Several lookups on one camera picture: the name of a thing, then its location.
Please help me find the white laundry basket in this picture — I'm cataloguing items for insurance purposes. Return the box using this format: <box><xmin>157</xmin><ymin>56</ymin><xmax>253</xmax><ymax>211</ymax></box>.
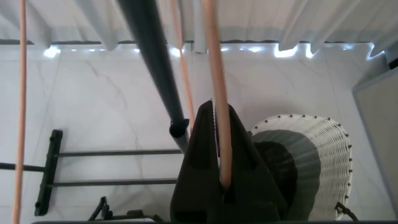
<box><xmin>248</xmin><ymin>113</ymin><xmax>360</xmax><ymax>222</ymax></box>

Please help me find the pink clothes hanger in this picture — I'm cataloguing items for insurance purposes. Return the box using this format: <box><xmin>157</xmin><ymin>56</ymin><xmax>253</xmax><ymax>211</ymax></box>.
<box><xmin>169</xmin><ymin>0</ymin><xmax>233</xmax><ymax>191</ymax></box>
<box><xmin>11</xmin><ymin>0</ymin><xmax>28</xmax><ymax>224</ymax></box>

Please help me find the black clothes rack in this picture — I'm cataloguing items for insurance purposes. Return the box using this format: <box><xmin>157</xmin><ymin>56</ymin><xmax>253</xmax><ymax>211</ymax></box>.
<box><xmin>0</xmin><ymin>0</ymin><xmax>191</xmax><ymax>217</ymax></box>

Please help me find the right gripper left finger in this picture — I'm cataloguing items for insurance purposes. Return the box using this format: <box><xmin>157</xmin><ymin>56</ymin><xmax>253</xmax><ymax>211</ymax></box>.
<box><xmin>170</xmin><ymin>100</ymin><xmax>225</xmax><ymax>222</ymax></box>

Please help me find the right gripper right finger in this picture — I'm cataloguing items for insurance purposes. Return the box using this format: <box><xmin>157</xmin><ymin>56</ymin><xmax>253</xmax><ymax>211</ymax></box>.
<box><xmin>224</xmin><ymin>104</ymin><xmax>289</xmax><ymax>222</ymax></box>

